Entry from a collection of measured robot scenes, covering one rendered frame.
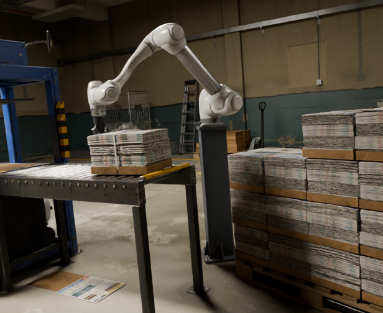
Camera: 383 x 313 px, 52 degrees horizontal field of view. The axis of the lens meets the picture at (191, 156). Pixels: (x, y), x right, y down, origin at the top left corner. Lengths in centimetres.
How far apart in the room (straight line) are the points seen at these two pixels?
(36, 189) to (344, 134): 174
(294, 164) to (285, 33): 731
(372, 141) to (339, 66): 709
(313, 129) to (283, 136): 721
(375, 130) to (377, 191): 28
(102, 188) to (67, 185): 26
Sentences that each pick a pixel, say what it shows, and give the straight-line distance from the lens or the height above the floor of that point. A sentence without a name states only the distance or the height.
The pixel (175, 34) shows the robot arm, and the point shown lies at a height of 158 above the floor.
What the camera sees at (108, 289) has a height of 1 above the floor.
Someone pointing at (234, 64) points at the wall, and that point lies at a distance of 966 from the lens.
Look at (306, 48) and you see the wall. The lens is 919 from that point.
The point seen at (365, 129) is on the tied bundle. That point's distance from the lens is 197.
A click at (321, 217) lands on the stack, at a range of 216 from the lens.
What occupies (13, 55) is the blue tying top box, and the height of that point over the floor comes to 164.
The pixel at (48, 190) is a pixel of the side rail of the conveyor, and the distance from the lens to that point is 244.
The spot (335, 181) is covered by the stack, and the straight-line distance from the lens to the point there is 208.
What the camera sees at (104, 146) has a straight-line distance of 225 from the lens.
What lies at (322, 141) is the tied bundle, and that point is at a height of 92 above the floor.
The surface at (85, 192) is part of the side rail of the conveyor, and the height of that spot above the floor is 73.
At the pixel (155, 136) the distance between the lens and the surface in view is 221.
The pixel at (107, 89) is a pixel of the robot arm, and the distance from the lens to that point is 224.
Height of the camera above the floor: 113
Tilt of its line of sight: 7 degrees down
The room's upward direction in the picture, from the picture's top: 5 degrees counter-clockwise
